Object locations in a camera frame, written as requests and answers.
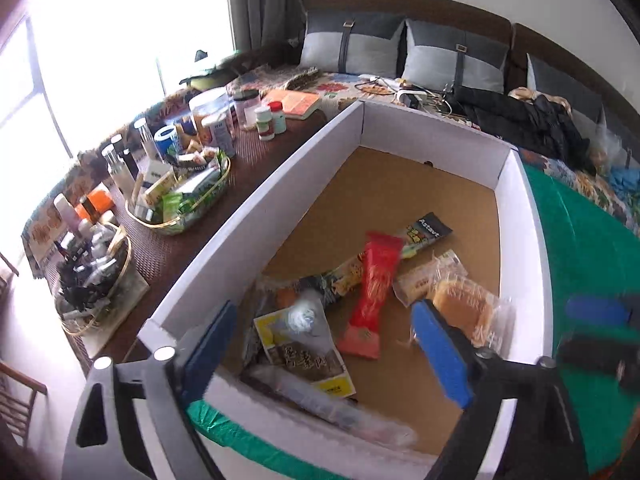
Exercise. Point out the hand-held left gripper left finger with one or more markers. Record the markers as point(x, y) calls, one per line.
point(210, 355)

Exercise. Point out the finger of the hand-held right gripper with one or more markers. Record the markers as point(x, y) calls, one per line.
point(595, 360)
point(597, 311)

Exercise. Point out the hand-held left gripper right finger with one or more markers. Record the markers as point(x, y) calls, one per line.
point(440, 355)

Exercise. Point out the clear bread loaf packet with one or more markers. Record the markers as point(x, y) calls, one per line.
point(465, 305)

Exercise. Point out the clear sliced cake packet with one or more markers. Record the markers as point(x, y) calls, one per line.
point(425, 277)

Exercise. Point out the red snack packet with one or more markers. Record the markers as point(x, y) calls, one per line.
point(372, 300)

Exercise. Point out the yellow snack packet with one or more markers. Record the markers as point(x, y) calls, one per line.
point(310, 360)

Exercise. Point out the black green snack packet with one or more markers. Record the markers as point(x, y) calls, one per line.
point(425, 232)

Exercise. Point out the dark roll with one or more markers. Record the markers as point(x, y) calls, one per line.
point(325, 405)

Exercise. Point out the white cardboard box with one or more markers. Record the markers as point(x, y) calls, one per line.
point(380, 185)

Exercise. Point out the wicker basket with snacks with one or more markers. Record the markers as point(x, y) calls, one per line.
point(200, 207)

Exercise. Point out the green satin cloth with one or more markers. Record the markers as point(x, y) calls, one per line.
point(585, 250)

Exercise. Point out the blue cloth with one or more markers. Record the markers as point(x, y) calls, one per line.
point(625, 180)

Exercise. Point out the clear plastic bag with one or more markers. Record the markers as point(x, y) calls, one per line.
point(610, 147)

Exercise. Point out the orange box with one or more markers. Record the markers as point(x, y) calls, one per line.
point(100, 202)

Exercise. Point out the brown wooden side table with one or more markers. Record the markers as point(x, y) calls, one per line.
point(260, 170)

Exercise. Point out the wooden chair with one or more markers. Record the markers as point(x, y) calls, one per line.
point(20, 395)

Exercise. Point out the clear glass bottle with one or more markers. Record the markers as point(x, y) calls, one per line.
point(145, 137)
point(119, 172)

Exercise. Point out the black puffer jacket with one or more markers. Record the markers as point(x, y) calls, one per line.
point(525, 120)

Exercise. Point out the small black bottle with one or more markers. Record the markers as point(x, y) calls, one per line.
point(131, 165)

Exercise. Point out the blue label canister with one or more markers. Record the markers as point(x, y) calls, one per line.
point(220, 135)

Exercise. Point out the grey two-tone pillow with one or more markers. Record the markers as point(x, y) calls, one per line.
point(345, 45)
point(450, 57)
point(565, 87)

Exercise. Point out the white bottle green label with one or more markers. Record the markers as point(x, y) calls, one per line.
point(265, 127)

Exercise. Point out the white bottle red lid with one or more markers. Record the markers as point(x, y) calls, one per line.
point(278, 120)

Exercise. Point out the white bottle dark lid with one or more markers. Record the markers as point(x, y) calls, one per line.
point(247, 110)

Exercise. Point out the large clear plastic jar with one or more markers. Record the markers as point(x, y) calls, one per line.
point(210, 105)

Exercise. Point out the white power strip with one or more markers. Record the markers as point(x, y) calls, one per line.
point(417, 97)

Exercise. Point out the orange book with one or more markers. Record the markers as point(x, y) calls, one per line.
point(292, 102)

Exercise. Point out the dark cloth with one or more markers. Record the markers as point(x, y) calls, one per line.
point(240, 60)

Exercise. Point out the grey curtain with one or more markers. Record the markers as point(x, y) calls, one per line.
point(265, 5)

